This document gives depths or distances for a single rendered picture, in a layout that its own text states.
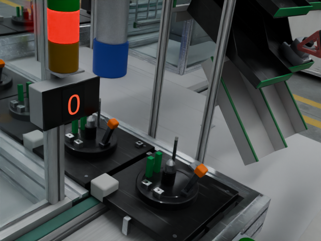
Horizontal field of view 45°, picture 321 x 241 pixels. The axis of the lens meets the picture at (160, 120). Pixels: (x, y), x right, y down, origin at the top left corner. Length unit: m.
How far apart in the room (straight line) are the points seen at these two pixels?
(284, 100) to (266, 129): 0.16
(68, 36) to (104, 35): 1.04
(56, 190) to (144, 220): 0.19
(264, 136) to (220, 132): 0.35
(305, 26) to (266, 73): 3.98
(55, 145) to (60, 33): 0.23
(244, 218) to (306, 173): 0.46
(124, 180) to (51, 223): 0.19
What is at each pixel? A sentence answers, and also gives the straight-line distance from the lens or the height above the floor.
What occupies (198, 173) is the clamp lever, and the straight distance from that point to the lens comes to 0.78.
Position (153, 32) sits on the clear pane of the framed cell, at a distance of 1.92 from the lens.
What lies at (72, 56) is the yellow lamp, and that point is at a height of 1.29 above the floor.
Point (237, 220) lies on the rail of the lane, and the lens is 0.86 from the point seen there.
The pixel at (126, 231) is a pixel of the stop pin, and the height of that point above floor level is 0.94.
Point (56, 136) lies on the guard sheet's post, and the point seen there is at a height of 1.12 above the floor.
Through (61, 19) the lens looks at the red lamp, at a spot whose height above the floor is 1.35.
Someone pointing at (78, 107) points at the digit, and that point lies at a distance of 0.69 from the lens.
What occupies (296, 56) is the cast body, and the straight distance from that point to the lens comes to 1.08.
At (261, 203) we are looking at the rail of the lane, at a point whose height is 0.96.
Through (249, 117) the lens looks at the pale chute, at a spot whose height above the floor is 1.07.
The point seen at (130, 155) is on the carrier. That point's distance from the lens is 0.97.
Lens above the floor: 1.50
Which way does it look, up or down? 27 degrees down
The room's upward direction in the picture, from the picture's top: 7 degrees clockwise
